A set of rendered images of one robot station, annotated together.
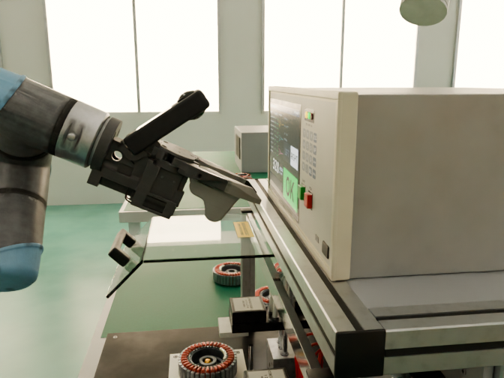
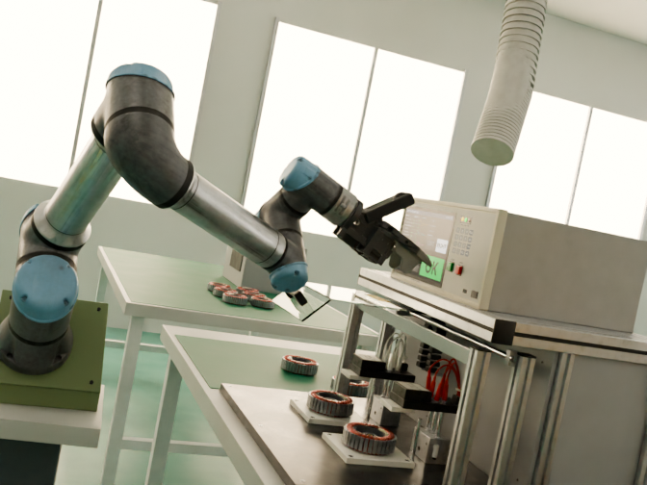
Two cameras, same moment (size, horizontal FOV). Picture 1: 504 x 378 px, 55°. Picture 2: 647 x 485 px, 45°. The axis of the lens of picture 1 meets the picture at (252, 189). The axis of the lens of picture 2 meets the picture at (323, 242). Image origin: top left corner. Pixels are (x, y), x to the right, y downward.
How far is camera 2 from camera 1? 1.12 m
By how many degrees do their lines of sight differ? 16
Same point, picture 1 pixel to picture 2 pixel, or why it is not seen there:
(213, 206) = (406, 263)
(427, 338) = (533, 330)
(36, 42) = not seen: outside the picture
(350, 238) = (492, 287)
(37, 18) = not seen: outside the picture
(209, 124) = (163, 224)
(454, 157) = (547, 253)
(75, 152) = (341, 215)
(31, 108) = (325, 185)
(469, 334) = (551, 332)
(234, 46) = (217, 127)
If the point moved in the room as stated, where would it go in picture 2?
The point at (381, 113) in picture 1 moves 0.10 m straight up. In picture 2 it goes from (516, 223) to (527, 174)
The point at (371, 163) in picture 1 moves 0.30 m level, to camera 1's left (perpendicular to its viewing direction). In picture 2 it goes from (507, 248) to (366, 221)
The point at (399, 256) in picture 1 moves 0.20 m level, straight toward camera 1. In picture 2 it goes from (513, 302) to (529, 315)
